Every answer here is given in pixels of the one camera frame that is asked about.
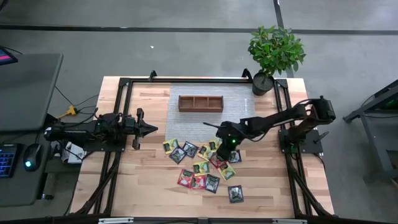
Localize black floor cable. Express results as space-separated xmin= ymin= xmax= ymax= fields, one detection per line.
xmin=54 ymin=85 xmax=100 ymax=108

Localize dark metal table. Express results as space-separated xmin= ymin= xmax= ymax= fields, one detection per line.
xmin=343 ymin=79 xmax=398 ymax=183

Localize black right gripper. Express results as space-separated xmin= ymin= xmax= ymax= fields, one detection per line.
xmin=203 ymin=121 xmax=245 ymax=161

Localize black backlit keyboard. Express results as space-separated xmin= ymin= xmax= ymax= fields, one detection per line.
xmin=0 ymin=142 xmax=19 ymax=179

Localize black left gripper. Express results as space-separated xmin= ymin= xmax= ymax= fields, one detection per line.
xmin=119 ymin=107 xmax=159 ymax=151

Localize screen with pink bar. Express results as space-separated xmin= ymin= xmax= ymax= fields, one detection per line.
xmin=0 ymin=45 xmax=19 ymax=67

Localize wooden three-compartment tray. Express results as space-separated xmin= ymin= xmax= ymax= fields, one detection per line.
xmin=178 ymin=95 xmax=224 ymax=113

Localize white printed box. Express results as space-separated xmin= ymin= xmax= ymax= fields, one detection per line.
xmin=60 ymin=141 xmax=88 ymax=165

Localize red strawberry tea packet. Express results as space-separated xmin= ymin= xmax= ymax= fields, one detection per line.
xmin=177 ymin=168 xmax=195 ymax=189
xmin=190 ymin=174 xmax=208 ymax=190
xmin=208 ymin=154 xmax=228 ymax=170

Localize yellow power splitter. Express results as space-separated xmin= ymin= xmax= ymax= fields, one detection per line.
xmin=57 ymin=105 xmax=78 ymax=119

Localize grey woven placemat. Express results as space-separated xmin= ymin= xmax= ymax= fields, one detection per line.
xmin=165 ymin=84 xmax=256 ymax=143

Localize green potted plant black pot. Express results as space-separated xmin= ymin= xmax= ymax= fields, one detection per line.
xmin=248 ymin=24 xmax=307 ymax=96

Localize black computer mouse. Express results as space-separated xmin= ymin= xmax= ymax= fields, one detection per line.
xmin=22 ymin=143 xmax=43 ymax=172

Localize grey computer desk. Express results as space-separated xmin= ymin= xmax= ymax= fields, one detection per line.
xmin=0 ymin=52 xmax=65 ymax=208

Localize foil packets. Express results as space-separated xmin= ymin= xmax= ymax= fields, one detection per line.
xmin=169 ymin=146 xmax=188 ymax=165

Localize silver aluminium bracket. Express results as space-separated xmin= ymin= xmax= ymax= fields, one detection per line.
xmin=98 ymin=217 xmax=135 ymax=224
xmin=272 ymin=218 xmax=308 ymax=224

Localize black metal table frame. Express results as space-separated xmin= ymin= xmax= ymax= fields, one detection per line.
xmin=70 ymin=68 xmax=335 ymax=218

